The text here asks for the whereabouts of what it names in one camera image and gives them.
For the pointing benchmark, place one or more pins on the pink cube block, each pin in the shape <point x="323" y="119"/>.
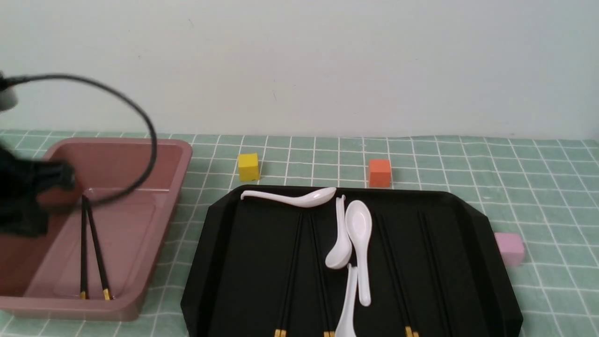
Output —
<point x="511" y="248"/>

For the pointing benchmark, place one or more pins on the black chopstick pair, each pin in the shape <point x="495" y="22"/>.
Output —
<point x="321" y="283"/>
<point x="435" y="274"/>
<point x="286" y="302"/>
<point x="396" y="272"/>

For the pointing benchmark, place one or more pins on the orange cube block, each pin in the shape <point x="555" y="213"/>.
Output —
<point x="379" y="173"/>

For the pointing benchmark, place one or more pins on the pink plastic bin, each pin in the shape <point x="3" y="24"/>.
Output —
<point x="40" y="277"/>

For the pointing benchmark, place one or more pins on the green checkered tablecloth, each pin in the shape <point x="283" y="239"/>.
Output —
<point x="547" y="191"/>

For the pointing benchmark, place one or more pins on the black plastic tray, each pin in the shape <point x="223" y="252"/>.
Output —
<point x="237" y="278"/>

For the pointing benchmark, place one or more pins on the white spoon small middle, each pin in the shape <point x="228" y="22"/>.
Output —
<point x="340" y="254"/>

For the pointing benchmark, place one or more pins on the white spoon large middle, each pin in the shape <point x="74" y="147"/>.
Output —
<point x="359" y="225"/>

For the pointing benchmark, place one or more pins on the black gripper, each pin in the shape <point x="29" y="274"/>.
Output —
<point x="21" y="181"/>

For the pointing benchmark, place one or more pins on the black chopstick gold tip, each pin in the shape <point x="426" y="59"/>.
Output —
<point x="83" y="250"/>
<point x="103" y="277"/>

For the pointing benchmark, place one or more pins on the yellow cube block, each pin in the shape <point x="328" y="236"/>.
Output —
<point x="248" y="167"/>

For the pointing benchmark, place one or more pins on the white spoon bottom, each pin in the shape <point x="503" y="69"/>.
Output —
<point x="345" y="326"/>

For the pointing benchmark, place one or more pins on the white spoon lying top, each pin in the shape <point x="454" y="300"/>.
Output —
<point x="312" y="199"/>

